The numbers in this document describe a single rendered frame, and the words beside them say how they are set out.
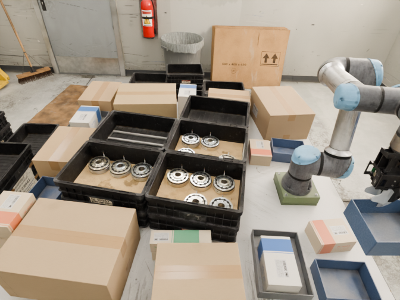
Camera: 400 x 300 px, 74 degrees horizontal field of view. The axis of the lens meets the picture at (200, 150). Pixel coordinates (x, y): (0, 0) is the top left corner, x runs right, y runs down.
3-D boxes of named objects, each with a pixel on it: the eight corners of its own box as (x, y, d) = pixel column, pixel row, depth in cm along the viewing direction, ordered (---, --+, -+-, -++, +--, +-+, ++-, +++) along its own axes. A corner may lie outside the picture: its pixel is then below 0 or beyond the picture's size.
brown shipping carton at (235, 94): (246, 109, 209) (249, 90, 199) (247, 125, 192) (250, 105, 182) (208, 106, 210) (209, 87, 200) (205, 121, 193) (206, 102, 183)
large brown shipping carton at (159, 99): (176, 107, 207) (175, 83, 195) (177, 129, 184) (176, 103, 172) (123, 108, 204) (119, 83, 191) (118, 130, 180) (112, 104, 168)
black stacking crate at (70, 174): (164, 168, 137) (163, 151, 130) (145, 215, 114) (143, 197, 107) (92, 157, 141) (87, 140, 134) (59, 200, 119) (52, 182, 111)
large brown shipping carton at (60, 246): (140, 237, 118) (136, 208, 106) (116, 311, 95) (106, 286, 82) (54, 226, 121) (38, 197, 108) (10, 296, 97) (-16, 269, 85)
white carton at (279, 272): (256, 247, 116) (261, 235, 111) (284, 248, 116) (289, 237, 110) (263, 295, 101) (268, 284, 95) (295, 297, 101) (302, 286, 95)
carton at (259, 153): (247, 147, 171) (249, 138, 166) (266, 149, 170) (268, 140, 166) (249, 165, 158) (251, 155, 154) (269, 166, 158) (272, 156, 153)
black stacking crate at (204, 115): (247, 117, 179) (249, 102, 171) (245, 144, 156) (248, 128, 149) (189, 110, 183) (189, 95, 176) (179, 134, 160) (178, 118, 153)
